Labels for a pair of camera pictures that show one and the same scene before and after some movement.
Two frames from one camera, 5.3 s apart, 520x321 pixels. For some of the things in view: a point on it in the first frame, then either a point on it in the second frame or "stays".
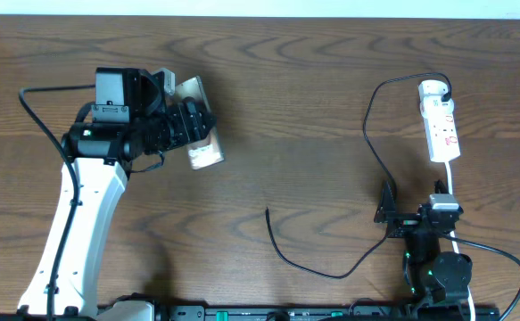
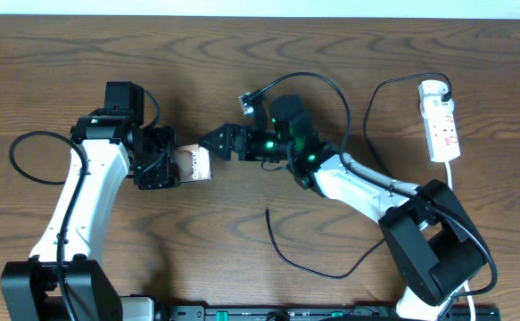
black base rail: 218,312 stays
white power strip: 439,120 stays
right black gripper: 384,214 → 225,152
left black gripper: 184,127 → 162,159
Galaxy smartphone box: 208,150 → 192,163
